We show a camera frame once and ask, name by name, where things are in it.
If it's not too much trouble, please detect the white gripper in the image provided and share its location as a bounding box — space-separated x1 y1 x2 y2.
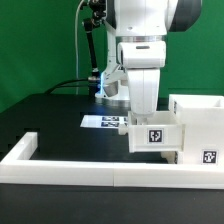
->
117 41 166 116

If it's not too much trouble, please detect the white drawer box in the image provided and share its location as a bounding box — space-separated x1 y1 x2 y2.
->
118 111 183 153
161 151 177 164

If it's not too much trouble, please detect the white drawer box front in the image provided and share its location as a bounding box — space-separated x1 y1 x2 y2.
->
161 151 177 164

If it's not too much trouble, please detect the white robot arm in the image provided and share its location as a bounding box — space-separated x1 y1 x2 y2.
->
96 0 202 118

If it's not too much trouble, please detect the white drawer cabinet housing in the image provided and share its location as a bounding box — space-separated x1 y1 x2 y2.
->
168 94 224 166

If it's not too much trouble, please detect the white marker sheet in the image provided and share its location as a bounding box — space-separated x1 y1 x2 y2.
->
80 115 128 128

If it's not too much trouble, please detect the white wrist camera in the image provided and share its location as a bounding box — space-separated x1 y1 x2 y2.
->
103 65 129 100

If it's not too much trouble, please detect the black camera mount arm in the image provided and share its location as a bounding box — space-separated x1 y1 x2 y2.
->
81 0 106 77

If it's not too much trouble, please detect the white cable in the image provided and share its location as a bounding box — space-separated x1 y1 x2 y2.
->
74 0 88 95

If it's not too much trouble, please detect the black cable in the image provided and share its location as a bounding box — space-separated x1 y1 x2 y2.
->
44 77 101 94

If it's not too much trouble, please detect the white perimeter fence frame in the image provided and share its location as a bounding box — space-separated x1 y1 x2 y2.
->
0 132 224 189

